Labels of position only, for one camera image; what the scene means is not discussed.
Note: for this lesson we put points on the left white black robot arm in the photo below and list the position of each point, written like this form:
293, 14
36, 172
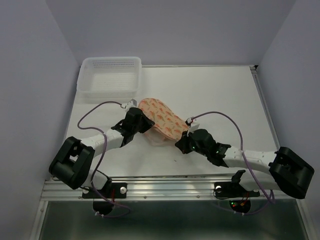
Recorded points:
72, 163

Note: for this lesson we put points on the white perforated plastic basket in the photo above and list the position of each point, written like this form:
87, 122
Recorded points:
109, 78

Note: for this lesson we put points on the floral orange laundry bag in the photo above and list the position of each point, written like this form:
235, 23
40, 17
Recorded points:
168, 127

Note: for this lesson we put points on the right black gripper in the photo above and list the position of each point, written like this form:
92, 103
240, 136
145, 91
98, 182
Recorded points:
182, 143

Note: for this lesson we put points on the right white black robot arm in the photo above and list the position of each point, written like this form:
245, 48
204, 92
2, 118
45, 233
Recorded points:
291, 174

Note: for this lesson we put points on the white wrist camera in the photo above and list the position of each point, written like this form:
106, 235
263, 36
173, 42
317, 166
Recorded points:
131, 104
192, 124

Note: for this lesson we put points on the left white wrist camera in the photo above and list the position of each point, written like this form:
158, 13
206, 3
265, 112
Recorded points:
131, 104

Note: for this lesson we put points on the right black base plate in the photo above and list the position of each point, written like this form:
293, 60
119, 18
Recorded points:
233, 189

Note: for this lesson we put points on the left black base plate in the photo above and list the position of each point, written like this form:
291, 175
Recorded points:
105, 186

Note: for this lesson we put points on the aluminium rail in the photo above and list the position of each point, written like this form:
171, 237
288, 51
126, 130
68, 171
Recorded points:
268, 117
144, 189

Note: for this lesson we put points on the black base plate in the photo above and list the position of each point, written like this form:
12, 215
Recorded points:
105, 186
233, 189

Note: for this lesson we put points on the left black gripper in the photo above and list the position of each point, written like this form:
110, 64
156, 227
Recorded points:
147, 123

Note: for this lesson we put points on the aluminium front rail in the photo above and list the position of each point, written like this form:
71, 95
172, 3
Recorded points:
144, 189

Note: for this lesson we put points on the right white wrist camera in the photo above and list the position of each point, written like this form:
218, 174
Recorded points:
192, 124

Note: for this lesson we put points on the aluminium right side rail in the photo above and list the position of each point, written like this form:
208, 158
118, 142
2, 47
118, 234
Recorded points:
268, 117

